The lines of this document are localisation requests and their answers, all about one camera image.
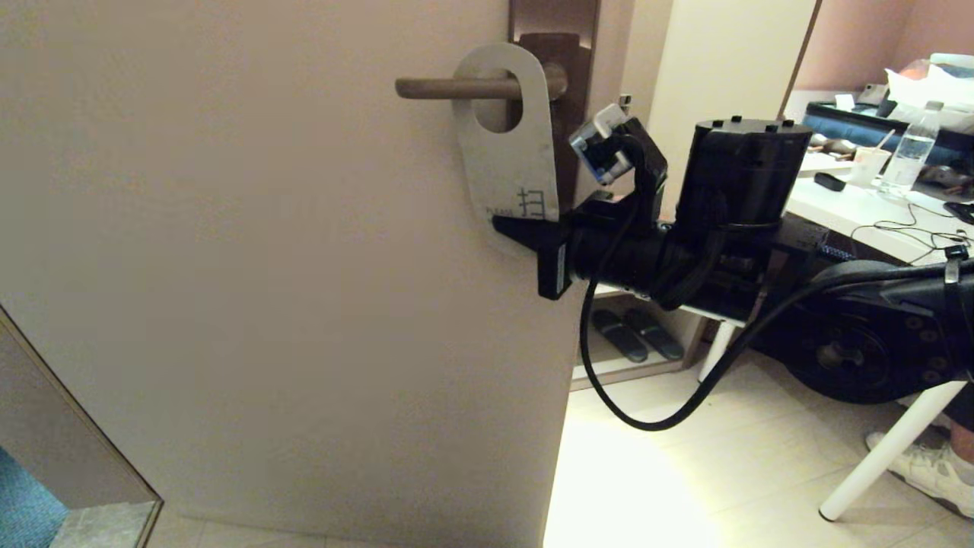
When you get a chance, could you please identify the white door hanger sign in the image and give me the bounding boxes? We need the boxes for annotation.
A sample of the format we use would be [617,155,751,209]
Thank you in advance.
[453,42,564,256]

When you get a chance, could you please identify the bronze door lock plate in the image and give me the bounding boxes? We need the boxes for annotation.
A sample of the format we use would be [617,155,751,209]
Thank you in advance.
[508,0,602,214]

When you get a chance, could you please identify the beige wooden door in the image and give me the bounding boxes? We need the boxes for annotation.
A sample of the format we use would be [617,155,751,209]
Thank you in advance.
[0,0,634,548]

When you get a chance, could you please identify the black slipper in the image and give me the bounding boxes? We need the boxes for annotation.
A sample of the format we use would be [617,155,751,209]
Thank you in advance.
[624,307,686,362]
[591,308,649,365]

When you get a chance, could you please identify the white shelf cabinet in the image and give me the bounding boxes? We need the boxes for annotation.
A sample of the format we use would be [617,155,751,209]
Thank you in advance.
[567,0,823,389]

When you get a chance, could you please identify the white table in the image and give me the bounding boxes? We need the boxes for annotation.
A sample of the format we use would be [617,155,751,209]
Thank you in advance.
[696,179,974,524]

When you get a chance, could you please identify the blue suitcase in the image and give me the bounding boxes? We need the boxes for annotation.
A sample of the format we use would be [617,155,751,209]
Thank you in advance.
[803,103,974,168]

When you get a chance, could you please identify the white paper cup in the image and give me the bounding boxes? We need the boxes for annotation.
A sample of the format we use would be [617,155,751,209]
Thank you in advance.
[848,147,891,190]

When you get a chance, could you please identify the clear plastic water bottle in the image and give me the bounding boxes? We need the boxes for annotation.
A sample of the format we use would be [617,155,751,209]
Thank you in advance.
[879,101,941,200]

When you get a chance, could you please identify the white plastic bag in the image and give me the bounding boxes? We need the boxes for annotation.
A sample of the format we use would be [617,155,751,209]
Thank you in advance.
[883,55,974,136]

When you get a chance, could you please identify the white sneaker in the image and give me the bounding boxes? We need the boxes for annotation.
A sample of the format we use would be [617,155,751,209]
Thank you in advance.
[866,432,974,522]

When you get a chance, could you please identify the leg in dark trousers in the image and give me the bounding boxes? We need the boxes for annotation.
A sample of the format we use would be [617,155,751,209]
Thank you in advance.
[947,384,974,465]

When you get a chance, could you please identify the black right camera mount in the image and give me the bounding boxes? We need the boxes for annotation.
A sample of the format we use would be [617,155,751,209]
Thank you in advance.
[578,114,670,233]

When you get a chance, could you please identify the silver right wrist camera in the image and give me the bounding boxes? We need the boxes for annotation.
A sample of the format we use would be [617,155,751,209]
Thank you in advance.
[568,103,634,187]

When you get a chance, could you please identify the black right camera cable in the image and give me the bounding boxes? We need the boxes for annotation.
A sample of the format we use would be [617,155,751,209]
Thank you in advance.
[580,194,974,432]

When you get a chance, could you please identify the bronze door handle lever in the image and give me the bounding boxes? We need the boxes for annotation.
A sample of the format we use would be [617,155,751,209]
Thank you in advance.
[394,62,569,101]

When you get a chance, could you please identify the thin black earphone cable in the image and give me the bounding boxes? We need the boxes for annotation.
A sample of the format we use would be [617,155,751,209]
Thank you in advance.
[871,199,974,252]

